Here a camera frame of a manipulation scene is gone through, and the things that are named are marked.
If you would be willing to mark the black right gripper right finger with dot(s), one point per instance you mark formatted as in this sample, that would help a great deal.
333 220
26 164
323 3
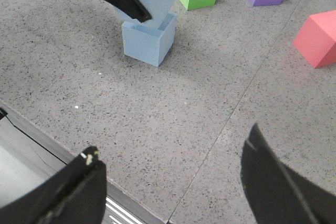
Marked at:
275 192

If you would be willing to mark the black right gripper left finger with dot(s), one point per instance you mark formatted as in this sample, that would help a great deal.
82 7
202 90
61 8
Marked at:
75 194

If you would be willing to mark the red foam block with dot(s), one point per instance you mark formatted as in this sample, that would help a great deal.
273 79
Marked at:
316 39

